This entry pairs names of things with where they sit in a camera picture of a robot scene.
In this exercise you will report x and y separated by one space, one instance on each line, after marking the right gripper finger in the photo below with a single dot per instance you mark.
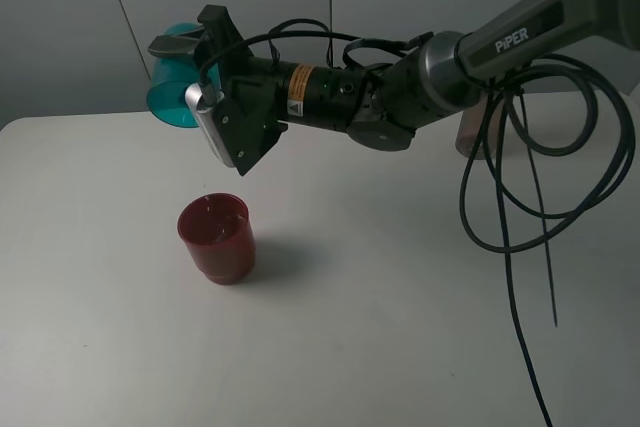
174 46

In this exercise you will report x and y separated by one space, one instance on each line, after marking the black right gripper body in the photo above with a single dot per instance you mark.
246 119

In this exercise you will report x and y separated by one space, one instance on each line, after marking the teal transparent plastic cup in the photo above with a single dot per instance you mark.
169 81

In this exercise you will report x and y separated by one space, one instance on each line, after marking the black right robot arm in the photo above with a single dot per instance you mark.
438 74

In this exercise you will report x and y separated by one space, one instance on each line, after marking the red plastic cup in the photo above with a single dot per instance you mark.
216 231

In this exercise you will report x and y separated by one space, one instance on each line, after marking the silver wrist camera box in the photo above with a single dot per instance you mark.
204 117

